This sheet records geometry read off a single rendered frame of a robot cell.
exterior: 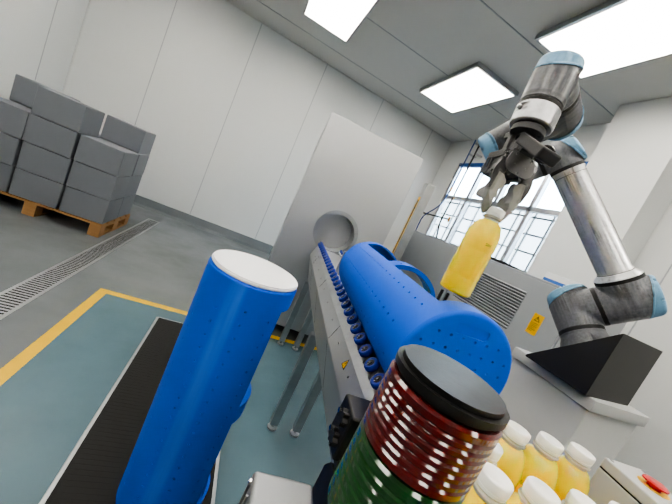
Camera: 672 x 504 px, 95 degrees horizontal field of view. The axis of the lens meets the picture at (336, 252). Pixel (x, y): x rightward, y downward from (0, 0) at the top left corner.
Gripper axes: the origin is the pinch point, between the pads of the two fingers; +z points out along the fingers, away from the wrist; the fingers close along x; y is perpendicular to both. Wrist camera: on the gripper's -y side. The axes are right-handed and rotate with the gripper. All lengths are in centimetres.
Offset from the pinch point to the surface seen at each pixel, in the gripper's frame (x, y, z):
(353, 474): 33, -48, 31
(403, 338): 7.7, -1.3, 33.7
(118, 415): 71, 69, 126
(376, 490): 32, -49, 30
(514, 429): -6.6, -20.8, 36.3
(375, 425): 33, -48, 28
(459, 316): -0.8, -3.3, 24.2
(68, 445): 83, 66, 141
